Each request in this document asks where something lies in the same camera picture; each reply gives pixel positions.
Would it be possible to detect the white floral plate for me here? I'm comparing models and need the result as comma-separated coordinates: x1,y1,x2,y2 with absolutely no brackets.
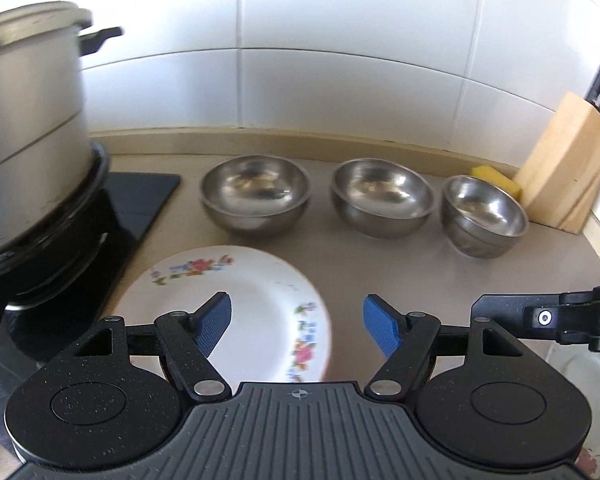
545,344,600,480
114,245,332,383

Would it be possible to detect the black glass stove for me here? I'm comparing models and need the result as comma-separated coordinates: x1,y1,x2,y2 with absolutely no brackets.
0,172,182,363

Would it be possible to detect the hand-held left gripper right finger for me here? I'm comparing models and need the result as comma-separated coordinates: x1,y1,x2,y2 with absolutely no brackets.
362,294,528,403

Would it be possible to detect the large steel bowl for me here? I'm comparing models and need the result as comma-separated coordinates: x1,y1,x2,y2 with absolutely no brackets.
329,158,437,239
199,155,313,235

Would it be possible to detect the large steel pot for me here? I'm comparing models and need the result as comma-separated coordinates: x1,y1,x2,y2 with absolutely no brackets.
0,25,125,263

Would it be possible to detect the steel pot lid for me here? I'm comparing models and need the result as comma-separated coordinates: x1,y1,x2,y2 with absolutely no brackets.
0,2,94,46

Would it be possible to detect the yellow sponge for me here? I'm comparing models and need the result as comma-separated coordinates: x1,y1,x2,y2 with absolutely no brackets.
470,165,524,200

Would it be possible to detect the wooden knife block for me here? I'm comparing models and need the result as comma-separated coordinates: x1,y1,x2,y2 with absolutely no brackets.
512,91,600,235

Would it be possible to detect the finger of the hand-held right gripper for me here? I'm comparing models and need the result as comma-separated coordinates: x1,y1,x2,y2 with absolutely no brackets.
470,285,600,353

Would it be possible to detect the small steel bowl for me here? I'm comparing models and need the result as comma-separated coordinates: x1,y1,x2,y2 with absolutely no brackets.
440,175,530,259

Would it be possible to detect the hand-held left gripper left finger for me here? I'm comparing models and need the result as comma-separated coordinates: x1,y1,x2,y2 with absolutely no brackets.
72,291,232,405

